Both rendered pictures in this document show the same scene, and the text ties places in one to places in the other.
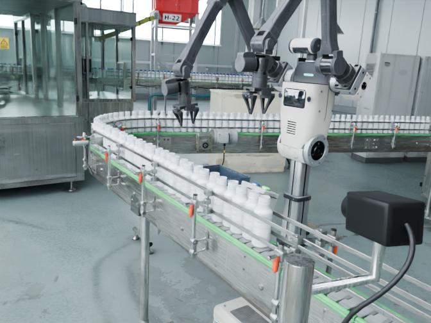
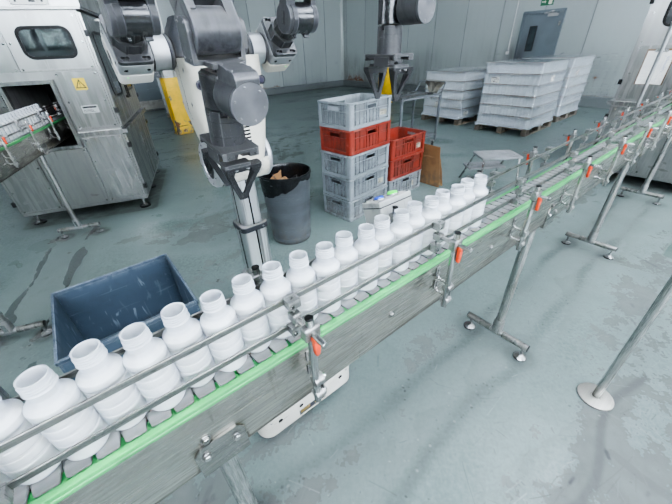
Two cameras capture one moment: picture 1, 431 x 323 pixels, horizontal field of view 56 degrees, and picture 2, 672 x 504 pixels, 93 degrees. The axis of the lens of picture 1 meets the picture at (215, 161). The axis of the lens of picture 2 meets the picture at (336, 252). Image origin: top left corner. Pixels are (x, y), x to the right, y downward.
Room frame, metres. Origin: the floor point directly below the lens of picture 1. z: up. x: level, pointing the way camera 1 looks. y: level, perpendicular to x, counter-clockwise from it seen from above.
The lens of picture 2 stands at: (1.72, 0.73, 1.51)
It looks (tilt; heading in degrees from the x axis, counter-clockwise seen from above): 33 degrees down; 267
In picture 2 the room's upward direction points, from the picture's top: 2 degrees counter-clockwise
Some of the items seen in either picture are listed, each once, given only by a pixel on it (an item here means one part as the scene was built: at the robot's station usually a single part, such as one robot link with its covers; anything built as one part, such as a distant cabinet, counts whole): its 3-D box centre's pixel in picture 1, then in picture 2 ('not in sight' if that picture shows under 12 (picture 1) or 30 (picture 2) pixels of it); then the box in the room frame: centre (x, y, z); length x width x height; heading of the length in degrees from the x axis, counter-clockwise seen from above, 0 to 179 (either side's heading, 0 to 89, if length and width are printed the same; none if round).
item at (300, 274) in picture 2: (170, 171); (301, 287); (1.77, 0.20, 1.08); 0.06 x 0.06 x 0.17
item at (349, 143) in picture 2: not in sight; (355, 134); (1.29, -2.48, 0.78); 0.61 x 0.41 x 0.22; 41
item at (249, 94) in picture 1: (254, 101); (392, 79); (1.52, -0.13, 1.43); 0.07 x 0.07 x 0.09; 34
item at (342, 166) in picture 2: not in sight; (355, 157); (1.29, -2.47, 0.55); 0.61 x 0.41 x 0.22; 41
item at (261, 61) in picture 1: (259, 65); (392, 11); (1.52, -0.14, 1.57); 0.07 x 0.06 x 0.07; 125
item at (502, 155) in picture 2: not in sight; (489, 168); (-0.39, -2.88, 0.21); 0.61 x 0.47 x 0.41; 87
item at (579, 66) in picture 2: not in sight; (550, 87); (-3.61, -6.72, 0.59); 1.25 x 1.03 x 1.17; 35
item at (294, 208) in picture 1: (293, 230); (258, 261); (1.99, -0.43, 0.74); 0.11 x 0.11 x 0.40; 34
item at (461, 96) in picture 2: not in sight; (458, 94); (-1.65, -6.95, 0.50); 1.23 x 1.05 x 1.00; 33
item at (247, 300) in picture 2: (158, 165); (250, 313); (1.86, 0.27, 1.08); 0.06 x 0.06 x 0.17
